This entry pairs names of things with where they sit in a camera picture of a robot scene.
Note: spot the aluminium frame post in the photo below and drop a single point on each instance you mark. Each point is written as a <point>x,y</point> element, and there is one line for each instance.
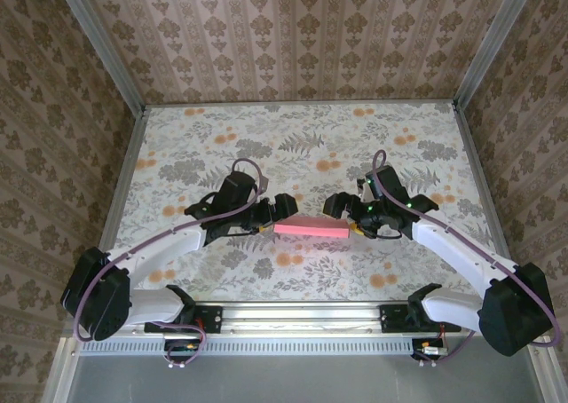
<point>492,43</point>
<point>100,43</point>

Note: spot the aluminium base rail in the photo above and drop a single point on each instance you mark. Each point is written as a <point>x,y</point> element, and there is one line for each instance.
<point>302,316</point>

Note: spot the aluminium table end rail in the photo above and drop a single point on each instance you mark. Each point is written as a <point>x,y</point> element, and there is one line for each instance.
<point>302,103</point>

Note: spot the aluminium table side rail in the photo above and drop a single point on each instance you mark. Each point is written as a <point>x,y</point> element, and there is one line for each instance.
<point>477,168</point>
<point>126,176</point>

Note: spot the grey metal sheet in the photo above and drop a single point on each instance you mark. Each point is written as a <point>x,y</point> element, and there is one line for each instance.
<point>302,376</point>

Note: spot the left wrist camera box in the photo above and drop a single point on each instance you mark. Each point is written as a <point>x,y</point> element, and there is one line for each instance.
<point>264,184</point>

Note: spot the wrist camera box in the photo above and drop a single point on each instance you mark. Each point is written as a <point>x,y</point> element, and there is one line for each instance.
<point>264,184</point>
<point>366,192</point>

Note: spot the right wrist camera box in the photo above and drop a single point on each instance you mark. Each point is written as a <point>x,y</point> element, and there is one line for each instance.
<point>366,192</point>

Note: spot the pink paper box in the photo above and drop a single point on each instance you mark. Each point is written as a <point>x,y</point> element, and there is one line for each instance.
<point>310,228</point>

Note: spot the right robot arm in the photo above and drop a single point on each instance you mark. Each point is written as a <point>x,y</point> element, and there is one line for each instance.
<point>452,252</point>

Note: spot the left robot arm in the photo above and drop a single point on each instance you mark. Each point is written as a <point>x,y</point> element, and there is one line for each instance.
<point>155,252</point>

